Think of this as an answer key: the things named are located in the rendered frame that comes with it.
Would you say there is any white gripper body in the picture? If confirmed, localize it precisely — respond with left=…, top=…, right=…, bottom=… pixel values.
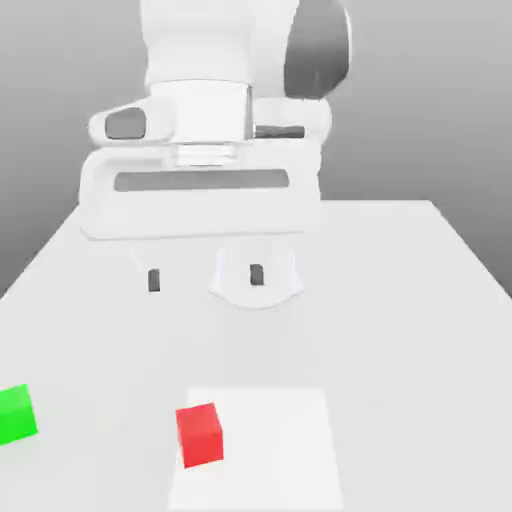
left=78, top=137, right=324, bottom=242

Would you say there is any small red cube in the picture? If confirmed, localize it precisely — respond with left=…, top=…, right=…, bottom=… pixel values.
left=174, top=401, right=225, bottom=470

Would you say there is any small green cube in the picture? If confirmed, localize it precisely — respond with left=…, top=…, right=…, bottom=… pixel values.
left=0, top=383, right=40, bottom=447

